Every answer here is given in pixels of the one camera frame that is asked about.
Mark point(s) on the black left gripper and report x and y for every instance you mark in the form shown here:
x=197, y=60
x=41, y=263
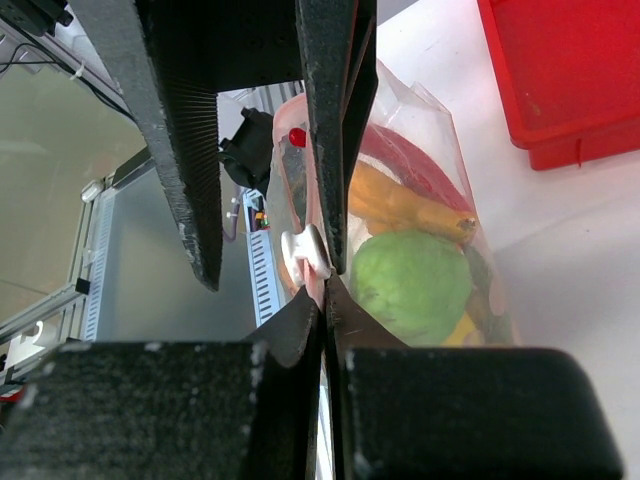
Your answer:
x=169, y=59

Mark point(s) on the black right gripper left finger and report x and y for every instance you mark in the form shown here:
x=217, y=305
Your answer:
x=165, y=410

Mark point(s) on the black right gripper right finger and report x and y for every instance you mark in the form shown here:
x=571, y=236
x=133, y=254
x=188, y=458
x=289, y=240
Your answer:
x=457, y=412

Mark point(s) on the yellow mango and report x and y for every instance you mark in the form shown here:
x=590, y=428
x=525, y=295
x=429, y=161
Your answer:
x=465, y=334

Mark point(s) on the clear zip bag pink dots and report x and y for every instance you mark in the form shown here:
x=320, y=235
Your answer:
x=414, y=113

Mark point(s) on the white zip slider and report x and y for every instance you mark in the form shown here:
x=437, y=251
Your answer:
x=304, y=255

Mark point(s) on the red chili pepper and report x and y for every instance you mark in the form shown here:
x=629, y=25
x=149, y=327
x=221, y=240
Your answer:
x=410, y=166

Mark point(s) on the ginger root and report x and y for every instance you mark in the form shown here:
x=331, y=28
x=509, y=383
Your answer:
x=377, y=198

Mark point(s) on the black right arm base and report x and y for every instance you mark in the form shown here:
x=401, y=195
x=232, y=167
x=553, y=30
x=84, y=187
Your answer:
x=246, y=157

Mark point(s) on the red plastic bin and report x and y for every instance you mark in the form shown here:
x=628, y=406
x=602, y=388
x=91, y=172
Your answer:
x=568, y=77

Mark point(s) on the aluminium mounting rail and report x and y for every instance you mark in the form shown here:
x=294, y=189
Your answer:
x=66, y=139

